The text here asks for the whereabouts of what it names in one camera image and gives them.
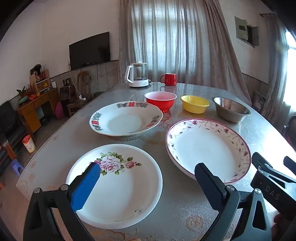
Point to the red plastic bowl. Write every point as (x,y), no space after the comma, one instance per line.
(160,103)

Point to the white plate with pink roses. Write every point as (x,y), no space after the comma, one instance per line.
(129,194)

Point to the white shelf with ornaments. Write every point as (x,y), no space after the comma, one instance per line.
(41,81)

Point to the red ribbed mug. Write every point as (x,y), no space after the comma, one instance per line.
(170,80)

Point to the stainless steel bowl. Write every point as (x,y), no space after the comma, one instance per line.
(231,113)

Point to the white plate with red characters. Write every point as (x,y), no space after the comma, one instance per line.
(126,120)

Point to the yellow plastic bowl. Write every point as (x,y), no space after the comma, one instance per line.
(194,105)

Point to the wooden chair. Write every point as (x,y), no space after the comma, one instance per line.
(81,81)

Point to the grey wall electrical box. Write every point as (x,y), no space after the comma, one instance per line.
(241,29)

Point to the wooden cabinet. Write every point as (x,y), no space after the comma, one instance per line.
(30,113)

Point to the white plastic jug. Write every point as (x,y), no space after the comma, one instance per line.
(53,83)

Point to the white electric glass kettle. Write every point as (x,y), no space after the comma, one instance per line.
(138,80)

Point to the purple plastic stool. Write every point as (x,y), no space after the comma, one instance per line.
(17,165)

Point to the person's right hand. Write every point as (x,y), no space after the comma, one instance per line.
(281,226)

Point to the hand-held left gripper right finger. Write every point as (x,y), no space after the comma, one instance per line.
(209,185)

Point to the grey sheer window curtain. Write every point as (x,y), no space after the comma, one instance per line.
(180,41)

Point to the black sofa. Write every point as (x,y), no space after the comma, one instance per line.
(10,125)

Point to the black wall television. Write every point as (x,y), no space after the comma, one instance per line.
(90,51)

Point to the white and red waste bin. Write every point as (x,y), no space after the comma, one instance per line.
(29,144)

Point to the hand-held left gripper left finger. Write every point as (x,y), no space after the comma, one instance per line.
(84,187)

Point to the patterned cushion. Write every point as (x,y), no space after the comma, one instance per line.
(259,100)

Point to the grey side curtain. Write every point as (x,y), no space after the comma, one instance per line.
(275,64)

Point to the pink bag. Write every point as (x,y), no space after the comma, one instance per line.
(59,110)

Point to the white plate with purple floral rim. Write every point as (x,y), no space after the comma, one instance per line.
(203,148)

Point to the green potted plant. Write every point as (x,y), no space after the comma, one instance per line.
(22,92)

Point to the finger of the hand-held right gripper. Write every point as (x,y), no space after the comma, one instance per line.
(291,163)
(262,161)

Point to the black speaker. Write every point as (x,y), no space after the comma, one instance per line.
(64,93)

